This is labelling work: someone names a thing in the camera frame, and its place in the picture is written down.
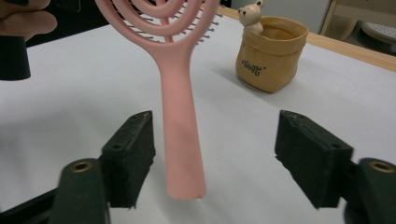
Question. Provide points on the white round object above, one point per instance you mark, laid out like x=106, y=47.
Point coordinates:
x=381, y=32

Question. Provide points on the white board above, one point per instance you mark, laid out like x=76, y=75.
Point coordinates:
x=62, y=124

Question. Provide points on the pink hairbrush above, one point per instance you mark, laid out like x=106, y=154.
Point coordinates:
x=182, y=124

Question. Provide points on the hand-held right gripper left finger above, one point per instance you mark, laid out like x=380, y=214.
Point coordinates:
x=130, y=161

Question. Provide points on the small white bear toy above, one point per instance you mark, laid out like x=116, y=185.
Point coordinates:
x=295, y=9

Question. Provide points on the tan bag-shaped holder with bear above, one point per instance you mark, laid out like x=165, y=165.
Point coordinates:
x=267, y=70

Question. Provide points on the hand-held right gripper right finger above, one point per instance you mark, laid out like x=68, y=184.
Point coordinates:
x=311, y=158

